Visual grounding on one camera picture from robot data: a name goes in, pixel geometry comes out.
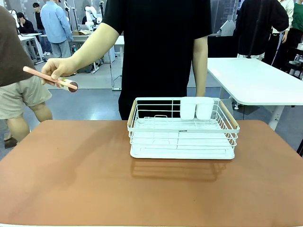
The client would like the person's right hand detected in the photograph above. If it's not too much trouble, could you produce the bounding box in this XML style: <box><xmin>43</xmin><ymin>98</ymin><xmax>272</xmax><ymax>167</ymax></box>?
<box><xmin>41</xmin><ymin>57</ymin><xmax>79</xmax><ymax>86</ymax></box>

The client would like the pink lint roller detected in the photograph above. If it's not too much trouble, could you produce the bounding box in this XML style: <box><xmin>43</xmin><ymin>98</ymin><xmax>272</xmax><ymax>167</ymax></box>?
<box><xmin>23</xmin><ymin>66</ymin><xmax>79</xmax><ymax>93</ymax></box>

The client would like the white wire dish rack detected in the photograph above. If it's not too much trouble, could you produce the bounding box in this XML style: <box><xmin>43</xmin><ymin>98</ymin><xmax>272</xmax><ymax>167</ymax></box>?
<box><xmin>127</xmin><ymin>96</ymin><xmax>241</xmax><ymax>160</ymax></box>

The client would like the person's right forearm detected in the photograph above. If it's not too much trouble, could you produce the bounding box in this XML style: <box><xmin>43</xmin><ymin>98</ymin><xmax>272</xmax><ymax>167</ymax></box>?
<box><xmin>71</xmin><ymin>22</ymin><xmax>120</xmax><ymax>74</ymax></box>

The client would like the person's left forearm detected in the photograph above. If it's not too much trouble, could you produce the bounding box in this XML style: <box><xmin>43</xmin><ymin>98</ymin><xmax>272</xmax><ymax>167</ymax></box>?
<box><xmin>193</xmin><ymin>35</ymin><xmax>209</xmax><ymax>97</ymax></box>

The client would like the cardboard box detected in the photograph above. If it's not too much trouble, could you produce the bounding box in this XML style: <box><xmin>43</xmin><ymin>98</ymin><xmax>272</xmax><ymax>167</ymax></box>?
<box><xmin>72</xmin><ymin>29</ymin><xmax>93</xmax><ymax>36</ymax></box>

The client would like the person in light blue shirt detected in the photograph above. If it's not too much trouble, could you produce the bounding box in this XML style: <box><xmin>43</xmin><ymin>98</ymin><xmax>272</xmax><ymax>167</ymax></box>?
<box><xmin>40</xmin><ymin>0</ymin><xmax>74</xmax><ymax>59</ymax></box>

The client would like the white desk with thin legs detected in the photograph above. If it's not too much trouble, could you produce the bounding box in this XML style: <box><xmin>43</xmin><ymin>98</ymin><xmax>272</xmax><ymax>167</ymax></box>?
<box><xmin>18</xmin><ymin>33</ymin><xmax>47</xmax><ymax>64</ymax></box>

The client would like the person in brown shirt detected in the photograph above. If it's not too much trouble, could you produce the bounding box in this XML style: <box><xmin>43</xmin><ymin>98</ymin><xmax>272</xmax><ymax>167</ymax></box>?
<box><xmin>0</xmin><ymin>6</ymin><xmax>53</xmax><ymax>149</ymax></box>

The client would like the seated person in black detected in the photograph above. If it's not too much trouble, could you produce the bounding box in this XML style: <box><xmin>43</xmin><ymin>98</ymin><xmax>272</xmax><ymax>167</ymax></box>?
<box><xmin>17</xmin><ymin>12</ymin><xmax>36</xmax><ymax>34</ymax></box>

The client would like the standing person in black top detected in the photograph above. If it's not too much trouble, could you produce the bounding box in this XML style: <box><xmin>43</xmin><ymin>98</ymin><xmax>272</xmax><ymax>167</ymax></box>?
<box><xmin>32</xmin><ymin>2</ymin><xmax>53</xmax><ymax>56</ymax></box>

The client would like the white desk with cardboard box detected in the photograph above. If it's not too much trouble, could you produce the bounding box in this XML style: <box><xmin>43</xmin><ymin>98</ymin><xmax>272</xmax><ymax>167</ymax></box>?
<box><xmin>68</xmin><ymin>35</ymin><xmax>125</xmax><ymax>73</ymax></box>

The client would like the person in black t-shirt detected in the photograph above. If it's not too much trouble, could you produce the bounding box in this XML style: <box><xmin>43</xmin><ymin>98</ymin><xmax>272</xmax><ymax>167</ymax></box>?
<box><xmin>101</xmin><ymin>0</ymin><xmax>213</xmax><ymax>121</ymax></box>

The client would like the white plastic cutlery cup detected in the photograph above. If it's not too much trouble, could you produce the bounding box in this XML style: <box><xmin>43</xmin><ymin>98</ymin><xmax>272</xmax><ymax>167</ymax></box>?
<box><xmin>196</xmin><ymin>97</ymin><xmax>215</xmax><ymax>120</ymax></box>
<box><xmin>179</xmin><ymin>97</ymin><xmax>197</xmax><ymax>120</ymax></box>

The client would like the white plastic drain tray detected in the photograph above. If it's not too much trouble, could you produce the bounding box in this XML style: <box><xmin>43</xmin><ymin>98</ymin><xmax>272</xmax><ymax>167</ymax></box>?
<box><xmin>130</xmin><ymin>118</ymin><xmax>235</xmax><ymax>160</ymax></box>

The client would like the black cabinet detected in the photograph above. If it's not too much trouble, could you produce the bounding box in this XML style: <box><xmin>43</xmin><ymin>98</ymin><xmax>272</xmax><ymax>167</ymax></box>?
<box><xmin>208</xmin><ymin>35</ymin><xmax>239</xmax><ymax>58</ymax></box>

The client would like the white house-shaped stand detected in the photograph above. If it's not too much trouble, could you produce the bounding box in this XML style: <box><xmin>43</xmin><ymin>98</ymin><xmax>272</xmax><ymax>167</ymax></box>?
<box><xmin>216</xmin><ymin>20</ymin><xmax>237</xmax><ymax>36</ymax></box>

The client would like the white table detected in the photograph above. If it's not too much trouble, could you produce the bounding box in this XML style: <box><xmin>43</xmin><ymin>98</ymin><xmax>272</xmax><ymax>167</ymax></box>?
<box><xmin>206</xmin><ymin>57</ymin><xmax>303</xmax><ymax>131</ymax></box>

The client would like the person in black hoodie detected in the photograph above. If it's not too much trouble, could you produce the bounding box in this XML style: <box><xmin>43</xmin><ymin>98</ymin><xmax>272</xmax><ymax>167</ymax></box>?
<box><xmin>234</xmin><ymin>0</ymin><xmax>290</xmax><ymax>61</ymax></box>

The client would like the black shelf cart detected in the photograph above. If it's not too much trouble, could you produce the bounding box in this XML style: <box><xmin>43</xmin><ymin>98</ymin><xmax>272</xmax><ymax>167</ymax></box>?
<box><xmin>287</xmin><ymin>44</ymin><xmax>303</xmax><ymax>80</ymax></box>

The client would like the person in white shirt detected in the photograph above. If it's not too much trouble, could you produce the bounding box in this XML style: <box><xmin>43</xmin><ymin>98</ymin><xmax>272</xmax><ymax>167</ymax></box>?
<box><xmin>264</xmin><ymin>0</ymin><xmax>295</xmax><ymax>66</ymax></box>

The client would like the person in green shirt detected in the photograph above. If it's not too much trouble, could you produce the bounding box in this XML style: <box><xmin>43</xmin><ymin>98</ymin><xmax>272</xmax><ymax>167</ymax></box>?
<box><xmin>281</xmin><ymin>2</ymin><xmax>303</xmax><ymax>71</ymax></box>

